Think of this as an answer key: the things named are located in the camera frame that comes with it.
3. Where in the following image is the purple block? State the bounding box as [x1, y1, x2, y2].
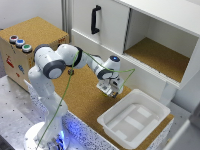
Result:
[67, 68, 75, 76]

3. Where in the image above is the green button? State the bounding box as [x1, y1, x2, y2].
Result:
[21, 43, 33, 54]

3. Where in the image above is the black door handle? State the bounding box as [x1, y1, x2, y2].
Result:
[90, 4, 102, 36]

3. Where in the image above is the white plastic box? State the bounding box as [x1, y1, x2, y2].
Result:
[96, 88, 172, 150]

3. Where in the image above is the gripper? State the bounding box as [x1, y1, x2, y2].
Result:
[96, 77, 120, 100]

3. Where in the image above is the red button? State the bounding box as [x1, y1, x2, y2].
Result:
[8, 34, 19, 45]

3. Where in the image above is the white sliding door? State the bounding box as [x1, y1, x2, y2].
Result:
[72, 0, 131, 56]

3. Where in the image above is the blue button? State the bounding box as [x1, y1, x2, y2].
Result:
[15, 38, 26, 49]

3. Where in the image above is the white cabinet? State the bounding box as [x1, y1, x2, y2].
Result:
[70, 0, 200, 108]

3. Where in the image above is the green cable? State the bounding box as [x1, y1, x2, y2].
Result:
[34, 49, 136, 150]

